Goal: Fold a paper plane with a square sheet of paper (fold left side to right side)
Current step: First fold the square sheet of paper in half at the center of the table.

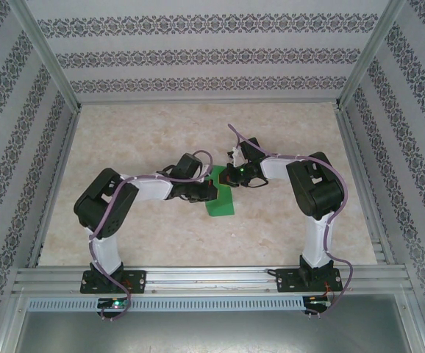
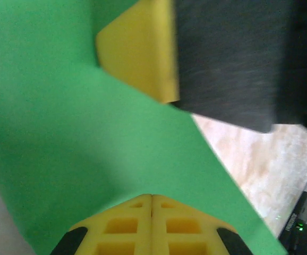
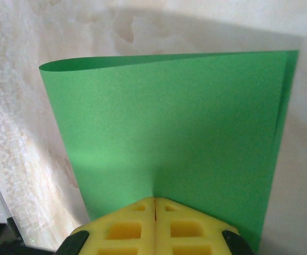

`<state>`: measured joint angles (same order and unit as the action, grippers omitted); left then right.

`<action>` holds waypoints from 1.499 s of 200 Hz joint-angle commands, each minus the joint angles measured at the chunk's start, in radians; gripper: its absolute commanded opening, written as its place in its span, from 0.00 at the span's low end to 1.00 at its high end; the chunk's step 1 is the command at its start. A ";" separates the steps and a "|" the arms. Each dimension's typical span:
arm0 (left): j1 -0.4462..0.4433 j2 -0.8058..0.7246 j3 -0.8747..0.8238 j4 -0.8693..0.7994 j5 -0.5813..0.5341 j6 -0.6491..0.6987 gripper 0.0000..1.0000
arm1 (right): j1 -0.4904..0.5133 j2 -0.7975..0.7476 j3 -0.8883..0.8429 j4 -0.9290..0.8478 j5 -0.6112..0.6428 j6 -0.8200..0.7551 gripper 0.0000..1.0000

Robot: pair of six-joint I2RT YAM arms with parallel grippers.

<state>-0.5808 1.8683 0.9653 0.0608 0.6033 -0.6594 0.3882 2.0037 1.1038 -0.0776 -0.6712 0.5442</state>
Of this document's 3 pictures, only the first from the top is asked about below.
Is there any green paper sheet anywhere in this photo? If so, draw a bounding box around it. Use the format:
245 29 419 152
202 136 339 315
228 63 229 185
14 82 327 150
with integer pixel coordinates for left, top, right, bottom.
204 165 236 218

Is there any grey sheet metal panel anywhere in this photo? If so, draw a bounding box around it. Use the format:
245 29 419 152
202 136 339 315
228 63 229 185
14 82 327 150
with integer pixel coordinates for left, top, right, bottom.
12 310 415 353

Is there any circuit board with green light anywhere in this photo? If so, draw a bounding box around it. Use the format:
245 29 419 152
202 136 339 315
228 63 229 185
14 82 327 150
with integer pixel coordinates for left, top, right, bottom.
97 298 129 310

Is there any small circuit board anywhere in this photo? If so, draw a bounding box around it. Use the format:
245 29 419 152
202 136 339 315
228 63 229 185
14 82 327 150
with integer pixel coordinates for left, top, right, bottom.
306 296 333 308

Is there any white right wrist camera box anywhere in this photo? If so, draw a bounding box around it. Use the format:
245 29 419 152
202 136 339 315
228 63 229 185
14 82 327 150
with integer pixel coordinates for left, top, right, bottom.
228 145 245 167

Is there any aluminium rail below patterned wall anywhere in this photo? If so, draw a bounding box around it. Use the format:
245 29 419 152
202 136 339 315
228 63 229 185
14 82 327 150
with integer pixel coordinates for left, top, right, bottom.
76 97 342 107

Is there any long aluminium mounting rail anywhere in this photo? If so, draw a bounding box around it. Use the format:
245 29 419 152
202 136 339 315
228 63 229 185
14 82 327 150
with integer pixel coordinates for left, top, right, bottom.
12 263 414 295

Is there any grey slotted cable duct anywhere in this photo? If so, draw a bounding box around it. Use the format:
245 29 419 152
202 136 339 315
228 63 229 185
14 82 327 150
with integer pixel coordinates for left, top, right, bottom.
26 296 305 313

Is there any aluminium side rail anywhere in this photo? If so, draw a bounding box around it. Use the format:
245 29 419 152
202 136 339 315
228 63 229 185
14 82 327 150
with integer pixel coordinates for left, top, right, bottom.
333 106 396 265
26 108 83 269

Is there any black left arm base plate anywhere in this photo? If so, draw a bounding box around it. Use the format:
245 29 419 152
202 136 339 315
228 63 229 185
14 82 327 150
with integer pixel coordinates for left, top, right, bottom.
79 269 147 295

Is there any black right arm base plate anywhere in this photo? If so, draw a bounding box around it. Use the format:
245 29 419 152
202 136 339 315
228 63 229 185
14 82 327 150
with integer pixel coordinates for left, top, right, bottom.
276 268 344 294

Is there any aluminium frame post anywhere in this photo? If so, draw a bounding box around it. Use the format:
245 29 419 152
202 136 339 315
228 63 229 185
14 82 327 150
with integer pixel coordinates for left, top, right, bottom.
8 0 81 113
335 0 408 111

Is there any aluminium frame strut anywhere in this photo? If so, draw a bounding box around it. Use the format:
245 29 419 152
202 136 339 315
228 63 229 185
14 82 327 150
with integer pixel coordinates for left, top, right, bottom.
0 288 29 353
396 292 425 353

